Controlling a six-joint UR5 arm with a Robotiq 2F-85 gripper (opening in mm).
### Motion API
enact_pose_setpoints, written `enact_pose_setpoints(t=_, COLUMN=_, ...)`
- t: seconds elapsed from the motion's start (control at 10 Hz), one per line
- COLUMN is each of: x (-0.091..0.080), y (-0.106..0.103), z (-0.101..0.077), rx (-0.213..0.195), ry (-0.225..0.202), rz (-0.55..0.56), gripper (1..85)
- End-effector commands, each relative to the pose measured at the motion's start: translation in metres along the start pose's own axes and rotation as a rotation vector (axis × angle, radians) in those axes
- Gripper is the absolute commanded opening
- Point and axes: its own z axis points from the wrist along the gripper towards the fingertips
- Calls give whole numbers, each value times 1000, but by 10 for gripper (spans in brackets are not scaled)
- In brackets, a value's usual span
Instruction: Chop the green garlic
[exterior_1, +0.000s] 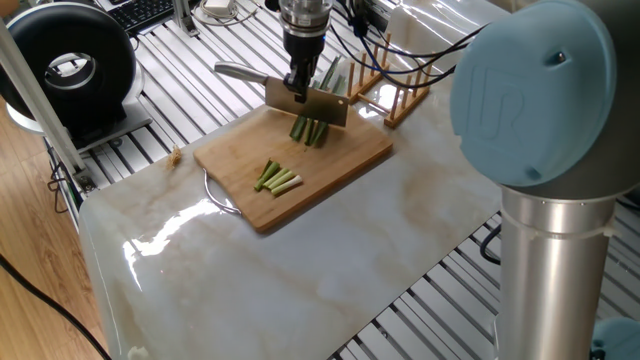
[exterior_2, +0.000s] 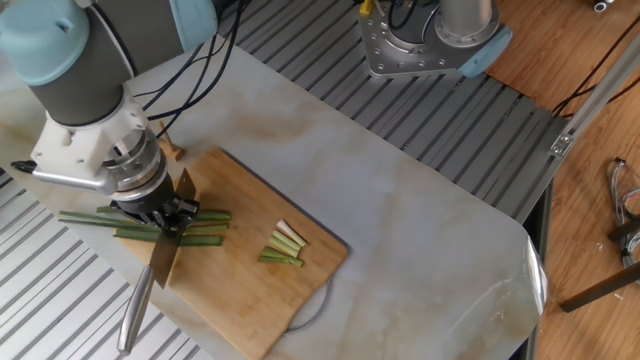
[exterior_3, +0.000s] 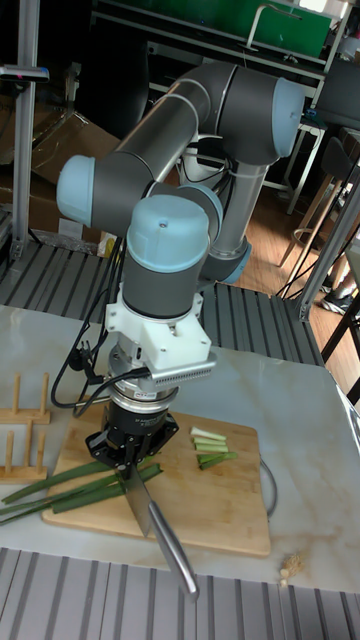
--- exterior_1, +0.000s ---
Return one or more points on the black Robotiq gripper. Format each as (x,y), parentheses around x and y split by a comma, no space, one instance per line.
(304,46)

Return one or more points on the steel kitchen knife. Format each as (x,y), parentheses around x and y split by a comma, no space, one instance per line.
(320,105)

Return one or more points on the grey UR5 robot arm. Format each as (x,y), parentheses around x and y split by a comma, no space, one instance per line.
(540,130)

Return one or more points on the green garlic stalk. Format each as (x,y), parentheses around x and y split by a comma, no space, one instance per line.
(330,72)

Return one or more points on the short green garlic piece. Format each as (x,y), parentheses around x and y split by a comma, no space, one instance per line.
(266,172)
(273,178)

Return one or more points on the short white garlic piece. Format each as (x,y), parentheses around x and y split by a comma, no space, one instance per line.
(290,183)
(281,180)

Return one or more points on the small tan garlic scrap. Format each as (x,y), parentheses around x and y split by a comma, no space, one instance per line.
(175,155)

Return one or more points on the bamboo cutting board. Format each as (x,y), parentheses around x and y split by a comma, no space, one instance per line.
(350,165)

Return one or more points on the wooden slotted rack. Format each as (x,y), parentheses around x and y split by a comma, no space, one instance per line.
(400,100)

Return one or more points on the white desk gadget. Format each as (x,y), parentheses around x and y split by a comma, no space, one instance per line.
(215,10)

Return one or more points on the black computer keyboard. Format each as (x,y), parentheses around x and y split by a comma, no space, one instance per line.
(145,12)

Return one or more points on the black round fan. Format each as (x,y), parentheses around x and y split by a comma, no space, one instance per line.
(105,55)

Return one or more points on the white marble pattern mat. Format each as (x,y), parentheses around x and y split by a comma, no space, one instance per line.
(330,280)

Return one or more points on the aluminium frame post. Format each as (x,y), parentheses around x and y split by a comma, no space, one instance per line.
(40,100)

